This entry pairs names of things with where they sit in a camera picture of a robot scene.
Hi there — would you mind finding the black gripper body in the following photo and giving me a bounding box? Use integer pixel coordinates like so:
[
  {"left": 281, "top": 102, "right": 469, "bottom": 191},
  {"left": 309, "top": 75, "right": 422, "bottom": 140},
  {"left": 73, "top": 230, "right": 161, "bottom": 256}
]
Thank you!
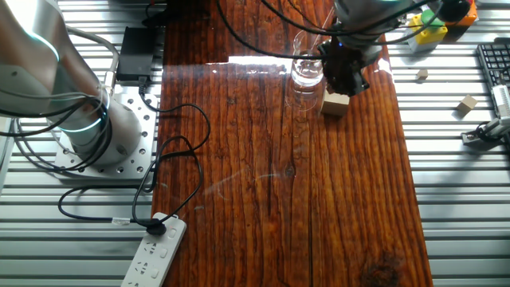
[{"left": 320, "top": 36, "right": 366, "bottom": 77}]

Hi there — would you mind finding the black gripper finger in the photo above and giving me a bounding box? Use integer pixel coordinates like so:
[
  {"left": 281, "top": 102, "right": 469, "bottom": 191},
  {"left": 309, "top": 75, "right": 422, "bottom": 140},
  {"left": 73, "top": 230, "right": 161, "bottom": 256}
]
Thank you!
[
  {"left": 344, "top": 73, "right": 370, "bottom": 97},
  {"left": 324, "top": 73, "right": 347, "bottom": 93}
]

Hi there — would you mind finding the clear glass beaker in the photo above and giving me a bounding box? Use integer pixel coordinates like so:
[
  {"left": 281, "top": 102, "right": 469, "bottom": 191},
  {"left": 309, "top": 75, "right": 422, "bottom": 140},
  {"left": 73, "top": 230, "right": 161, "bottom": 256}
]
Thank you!
[{"left": 290, "top": 29, "right": 324, "bottom": 89}]

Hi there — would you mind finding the large light wooden block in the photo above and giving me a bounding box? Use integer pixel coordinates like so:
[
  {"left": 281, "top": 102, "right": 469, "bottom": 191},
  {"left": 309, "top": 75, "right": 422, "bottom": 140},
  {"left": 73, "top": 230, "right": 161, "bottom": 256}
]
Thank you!
[{"left": 320, "top": 88, "right": 351, "bottom": 117}]

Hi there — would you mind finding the yellow box green button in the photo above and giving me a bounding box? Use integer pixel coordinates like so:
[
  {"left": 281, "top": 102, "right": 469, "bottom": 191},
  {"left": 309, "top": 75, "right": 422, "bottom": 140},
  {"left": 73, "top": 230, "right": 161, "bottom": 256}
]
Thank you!
[{"left": 406, "top": 8, "right": 449, "bottom": 53}]

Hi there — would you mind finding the orange box red button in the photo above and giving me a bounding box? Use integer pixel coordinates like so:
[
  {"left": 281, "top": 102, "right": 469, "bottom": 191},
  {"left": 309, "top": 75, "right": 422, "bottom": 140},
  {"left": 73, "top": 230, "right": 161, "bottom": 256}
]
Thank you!
[{"left": 445, "top": 0, "right": 479, "bottom": 28}]

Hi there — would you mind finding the black keyboard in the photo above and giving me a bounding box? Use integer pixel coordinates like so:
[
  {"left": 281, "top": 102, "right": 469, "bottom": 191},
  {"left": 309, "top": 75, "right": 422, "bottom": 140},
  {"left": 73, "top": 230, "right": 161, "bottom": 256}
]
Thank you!
[{"left": 477, "top": 37, "right": 510, "bottom": 88}]

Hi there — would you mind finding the black power adapter brick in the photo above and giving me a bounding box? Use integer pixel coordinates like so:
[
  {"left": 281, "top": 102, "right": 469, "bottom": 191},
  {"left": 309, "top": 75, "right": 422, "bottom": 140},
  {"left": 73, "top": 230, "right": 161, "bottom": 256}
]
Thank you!
[{"left": 115, "top": 26, "right": 156, "bottom": 83}]

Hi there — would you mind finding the white power strip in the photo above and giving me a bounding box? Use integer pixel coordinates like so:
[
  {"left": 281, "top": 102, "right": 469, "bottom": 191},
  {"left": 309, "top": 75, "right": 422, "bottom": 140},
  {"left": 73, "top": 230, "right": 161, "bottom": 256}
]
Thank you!
[{"left": 120, "top": 212, "right": 187, "bottom": 287}]

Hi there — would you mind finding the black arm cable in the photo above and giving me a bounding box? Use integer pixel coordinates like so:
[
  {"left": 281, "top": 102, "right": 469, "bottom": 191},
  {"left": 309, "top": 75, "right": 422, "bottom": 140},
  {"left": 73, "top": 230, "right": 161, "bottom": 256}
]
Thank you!
[{"left": 214, "top": 0, "right": 439, "bottom": 61}]

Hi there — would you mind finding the black power cable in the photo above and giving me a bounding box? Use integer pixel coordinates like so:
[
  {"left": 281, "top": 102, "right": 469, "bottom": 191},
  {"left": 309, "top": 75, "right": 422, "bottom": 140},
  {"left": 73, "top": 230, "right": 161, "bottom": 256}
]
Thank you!
[{"left": 57, "top": 77, "right": 212, "bottom": 237}]

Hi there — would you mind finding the black adapter output cable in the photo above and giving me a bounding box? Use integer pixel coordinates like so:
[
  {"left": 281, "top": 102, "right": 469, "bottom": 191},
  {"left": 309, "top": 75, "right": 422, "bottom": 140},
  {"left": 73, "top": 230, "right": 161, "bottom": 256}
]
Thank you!
[{"left": 143, "top": 0, "right": 168, "bottom": 28}]

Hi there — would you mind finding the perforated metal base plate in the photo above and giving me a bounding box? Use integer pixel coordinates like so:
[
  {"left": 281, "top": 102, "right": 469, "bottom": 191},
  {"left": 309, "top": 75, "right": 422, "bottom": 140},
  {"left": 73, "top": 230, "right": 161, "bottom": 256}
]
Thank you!
[{"left": 53, "top": 85, "right": 160, "bottom": 187}]

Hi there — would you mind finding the black cable loop bundle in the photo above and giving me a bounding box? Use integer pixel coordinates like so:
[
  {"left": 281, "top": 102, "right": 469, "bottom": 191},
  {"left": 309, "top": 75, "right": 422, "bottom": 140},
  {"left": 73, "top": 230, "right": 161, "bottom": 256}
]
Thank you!
[{"left": 0, "top": 89, "right": 116, "bottom": 173}]

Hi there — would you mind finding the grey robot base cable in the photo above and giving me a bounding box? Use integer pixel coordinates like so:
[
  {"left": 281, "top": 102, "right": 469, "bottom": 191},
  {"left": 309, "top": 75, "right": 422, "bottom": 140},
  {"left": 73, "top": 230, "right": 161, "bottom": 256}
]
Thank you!
[{"left": 63, "top": 24, "right": 121, "bottom": 96}]

